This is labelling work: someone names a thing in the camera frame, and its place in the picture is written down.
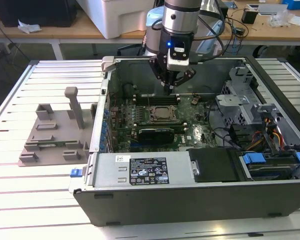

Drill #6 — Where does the silver power supply unit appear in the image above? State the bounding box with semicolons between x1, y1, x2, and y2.
92;152;200;189

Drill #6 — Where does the clear plastic bag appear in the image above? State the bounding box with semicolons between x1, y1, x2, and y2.
265;10;295;29

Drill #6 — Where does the large black box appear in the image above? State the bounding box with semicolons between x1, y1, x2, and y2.
0;0;78;28

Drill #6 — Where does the large white box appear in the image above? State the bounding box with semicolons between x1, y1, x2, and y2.
77;0;166;40

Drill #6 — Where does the red yellow wire bundle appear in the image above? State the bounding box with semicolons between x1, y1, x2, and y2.
249;117;287;151

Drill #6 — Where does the small black box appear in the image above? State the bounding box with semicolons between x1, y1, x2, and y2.
240;8;259;25

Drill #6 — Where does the crumpled white paper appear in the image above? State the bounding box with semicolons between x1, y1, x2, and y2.
17;19;43;35

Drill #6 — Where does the wooden desk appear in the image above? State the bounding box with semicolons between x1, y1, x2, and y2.
217;2;300;48
0;9;148;61

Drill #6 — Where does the open black PC case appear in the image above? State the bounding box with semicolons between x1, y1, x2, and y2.
68;56;300;227

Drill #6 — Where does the green motherboard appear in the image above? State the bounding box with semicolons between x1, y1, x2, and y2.
107;96;217;153

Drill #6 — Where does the hard disk in blue carrier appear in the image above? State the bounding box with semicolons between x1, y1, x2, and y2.
239;152;300;181

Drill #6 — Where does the grey case release handle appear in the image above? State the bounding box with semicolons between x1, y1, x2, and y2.
101;56;120;73

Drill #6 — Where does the black graphics card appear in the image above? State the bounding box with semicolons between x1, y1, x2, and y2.
137;127;176;145

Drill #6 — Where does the blue cardboard box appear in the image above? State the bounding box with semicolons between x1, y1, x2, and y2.
281;0;300;11

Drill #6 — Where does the CPU socket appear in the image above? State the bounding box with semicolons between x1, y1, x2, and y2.
146;104;180;125

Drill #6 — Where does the grey plastic parts rack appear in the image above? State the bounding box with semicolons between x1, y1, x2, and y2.
17;86;98;168

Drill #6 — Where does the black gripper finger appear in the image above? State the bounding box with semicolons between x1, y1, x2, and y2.
169;68;196;96
149;57;171;96

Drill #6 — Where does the black cable in case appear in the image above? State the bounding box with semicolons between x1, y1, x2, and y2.
206;99;241;151

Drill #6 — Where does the green RAM stick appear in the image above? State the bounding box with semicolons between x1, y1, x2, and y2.
38;142;66;149

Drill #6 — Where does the grey metal drive cage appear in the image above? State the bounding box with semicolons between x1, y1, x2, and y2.
214;65;284;131

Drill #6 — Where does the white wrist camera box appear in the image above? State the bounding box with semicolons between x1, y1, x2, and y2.
166;40;192;73

